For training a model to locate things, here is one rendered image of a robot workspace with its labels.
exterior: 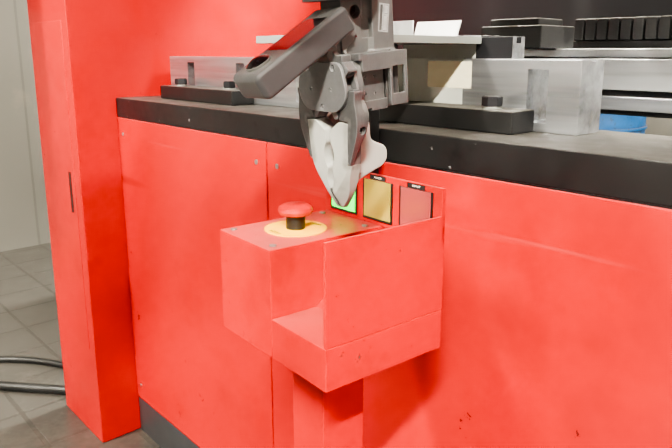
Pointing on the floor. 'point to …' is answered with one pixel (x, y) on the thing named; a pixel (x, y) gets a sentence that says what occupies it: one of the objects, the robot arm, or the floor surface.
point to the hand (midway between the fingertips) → (336, 195)
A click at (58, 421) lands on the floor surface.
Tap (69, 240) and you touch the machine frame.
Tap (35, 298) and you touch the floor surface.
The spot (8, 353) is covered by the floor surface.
